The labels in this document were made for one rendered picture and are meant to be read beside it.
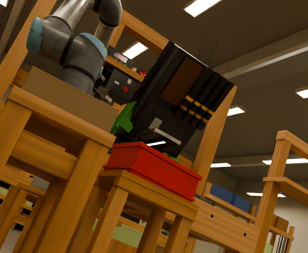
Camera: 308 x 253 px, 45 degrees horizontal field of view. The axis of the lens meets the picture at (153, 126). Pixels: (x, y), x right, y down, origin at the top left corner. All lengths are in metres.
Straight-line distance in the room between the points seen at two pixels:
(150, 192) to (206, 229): 0.61
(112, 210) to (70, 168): 0.26
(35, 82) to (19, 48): 1.15
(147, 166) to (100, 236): 0.29
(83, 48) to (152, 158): 0.45
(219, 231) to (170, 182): 0.59
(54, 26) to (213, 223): 1.17
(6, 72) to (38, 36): 0.93
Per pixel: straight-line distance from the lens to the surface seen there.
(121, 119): 1.90
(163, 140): 1.82
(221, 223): 1.91
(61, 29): 1.30
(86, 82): 1.23
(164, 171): 1.37
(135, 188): 1.29
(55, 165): 1.07
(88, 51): 1.26
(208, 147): 2.63
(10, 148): 1.05
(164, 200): 1.34
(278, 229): 8.16
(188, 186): 1.44
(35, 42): 1.28
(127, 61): 2.31
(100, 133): 1.09
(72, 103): 1.10
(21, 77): 2.28
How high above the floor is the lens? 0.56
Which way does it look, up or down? 19 degrees up
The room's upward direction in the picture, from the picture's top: 21 degrees clockwise
